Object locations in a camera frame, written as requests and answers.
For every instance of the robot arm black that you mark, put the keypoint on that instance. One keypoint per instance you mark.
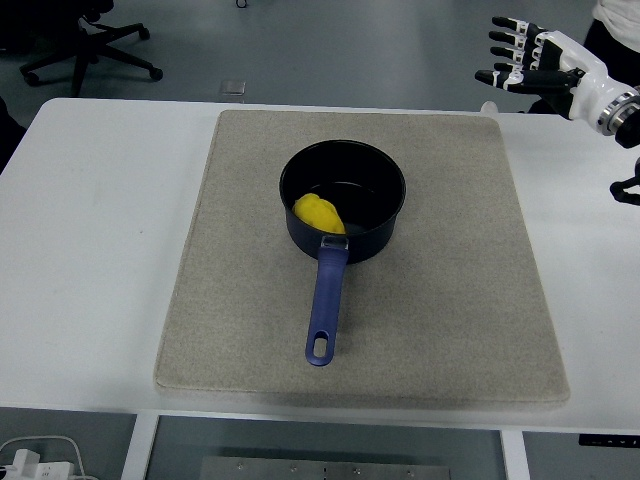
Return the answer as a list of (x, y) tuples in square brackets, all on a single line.
[(622, 117)]

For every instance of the white power strip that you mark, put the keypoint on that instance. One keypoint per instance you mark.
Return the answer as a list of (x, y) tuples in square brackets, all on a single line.
[(37, 467)]

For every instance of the yellow potato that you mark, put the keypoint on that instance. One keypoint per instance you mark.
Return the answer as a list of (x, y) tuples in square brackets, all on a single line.
[(320, 215)]

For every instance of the grey metal plate with screws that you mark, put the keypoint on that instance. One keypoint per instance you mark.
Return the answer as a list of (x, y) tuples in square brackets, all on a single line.
[(325, 470)]

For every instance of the white table leg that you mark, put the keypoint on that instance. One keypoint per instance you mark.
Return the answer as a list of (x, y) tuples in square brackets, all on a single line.
[(137, 450), (515, 457)]

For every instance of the beige felt mat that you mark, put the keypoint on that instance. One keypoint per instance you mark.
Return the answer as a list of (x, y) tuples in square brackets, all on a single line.
[(250, 300)]

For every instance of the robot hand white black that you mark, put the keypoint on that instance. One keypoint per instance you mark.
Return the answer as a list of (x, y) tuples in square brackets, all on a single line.
[(585, 82)]

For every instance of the grey floor socket plate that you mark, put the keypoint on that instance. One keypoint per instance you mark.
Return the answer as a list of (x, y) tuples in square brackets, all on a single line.
[(233, 87)]

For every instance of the black office chair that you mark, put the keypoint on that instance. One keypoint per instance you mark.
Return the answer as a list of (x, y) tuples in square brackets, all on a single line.
[(87, 40)]

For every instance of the black table control panel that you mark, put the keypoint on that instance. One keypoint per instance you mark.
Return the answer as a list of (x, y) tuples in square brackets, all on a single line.
[(610, 440)]

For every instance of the dark object beside table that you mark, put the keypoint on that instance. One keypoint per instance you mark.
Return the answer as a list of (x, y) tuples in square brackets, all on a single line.
[(9, 130)]

